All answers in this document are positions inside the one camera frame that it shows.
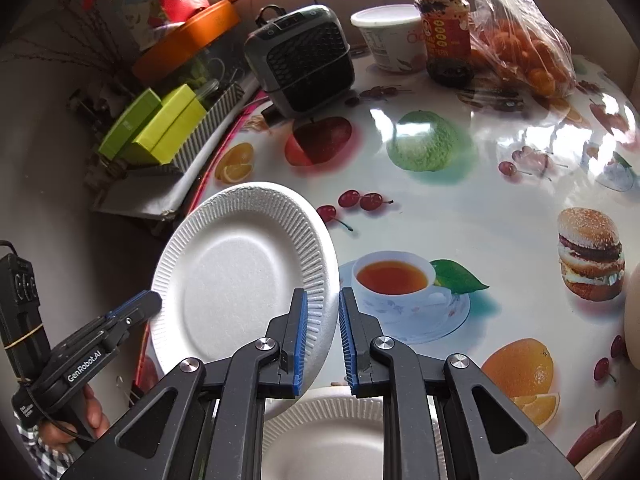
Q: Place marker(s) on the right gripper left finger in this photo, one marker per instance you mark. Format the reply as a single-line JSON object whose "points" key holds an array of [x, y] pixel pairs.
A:
{"points": [[205, 420]]}

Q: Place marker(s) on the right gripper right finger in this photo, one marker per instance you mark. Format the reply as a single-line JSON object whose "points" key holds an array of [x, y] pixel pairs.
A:
{"points": [[442, 419]]}

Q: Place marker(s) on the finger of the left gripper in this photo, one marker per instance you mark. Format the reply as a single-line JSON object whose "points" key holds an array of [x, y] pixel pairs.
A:
{"points": [[118, 330], [129, 306]]}

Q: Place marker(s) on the white paper plate front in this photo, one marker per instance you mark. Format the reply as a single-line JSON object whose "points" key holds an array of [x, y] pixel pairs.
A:
{"points": [[233, 265]]}

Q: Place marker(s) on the white paper plate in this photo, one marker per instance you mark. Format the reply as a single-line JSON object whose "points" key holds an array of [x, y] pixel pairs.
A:
{"points": [[233, 265], [327, 434]]}

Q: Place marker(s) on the beige pulp bowl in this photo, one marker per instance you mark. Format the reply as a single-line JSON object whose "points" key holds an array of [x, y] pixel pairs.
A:
{"points": [[632, 318]]}

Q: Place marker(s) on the person left hand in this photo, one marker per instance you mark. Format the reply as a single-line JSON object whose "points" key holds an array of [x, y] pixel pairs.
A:
{"points": [[58, 435]]}

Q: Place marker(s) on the grey side shelf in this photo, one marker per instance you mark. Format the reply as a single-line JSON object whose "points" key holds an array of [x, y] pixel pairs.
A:
{"points": [[154, 193]]}

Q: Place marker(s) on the lime green box upper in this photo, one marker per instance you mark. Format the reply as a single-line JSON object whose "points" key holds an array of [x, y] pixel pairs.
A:
{"points": [[130, 123]]}

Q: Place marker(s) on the lime green box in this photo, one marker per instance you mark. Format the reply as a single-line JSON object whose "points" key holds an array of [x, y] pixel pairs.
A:
{"points": [[161, 139], [130, 123]]}

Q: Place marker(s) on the lime green box lower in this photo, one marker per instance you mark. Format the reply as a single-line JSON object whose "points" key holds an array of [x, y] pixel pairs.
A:
{"points": [[161, 139]]}

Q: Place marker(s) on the striped grey flat box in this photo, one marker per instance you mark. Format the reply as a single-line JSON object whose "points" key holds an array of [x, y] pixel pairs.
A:
{"points": [[192, 146]]}

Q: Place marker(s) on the fruit print table cover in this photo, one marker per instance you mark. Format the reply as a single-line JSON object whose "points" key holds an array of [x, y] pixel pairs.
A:
{"points": [[482, 221]]}

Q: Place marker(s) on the orange storage box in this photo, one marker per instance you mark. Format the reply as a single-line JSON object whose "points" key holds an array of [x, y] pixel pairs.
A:
{"points": [[183, 43]]}

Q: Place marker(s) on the grey portable fan heater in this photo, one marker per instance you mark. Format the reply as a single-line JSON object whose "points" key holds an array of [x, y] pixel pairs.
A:
{"points": [[301, 59]]}

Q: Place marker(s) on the white plastic tub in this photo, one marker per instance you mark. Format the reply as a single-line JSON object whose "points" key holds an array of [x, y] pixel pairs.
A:
{"points": [[394, 37]]}

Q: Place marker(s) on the plastic bag of oranges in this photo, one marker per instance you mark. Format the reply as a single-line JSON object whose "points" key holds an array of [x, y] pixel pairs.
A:
{"points": [[514, 40]]}

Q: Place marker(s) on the red label glass jar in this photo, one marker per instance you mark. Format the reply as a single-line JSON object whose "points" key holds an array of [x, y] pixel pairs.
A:
{"points": [[446, 30]]}

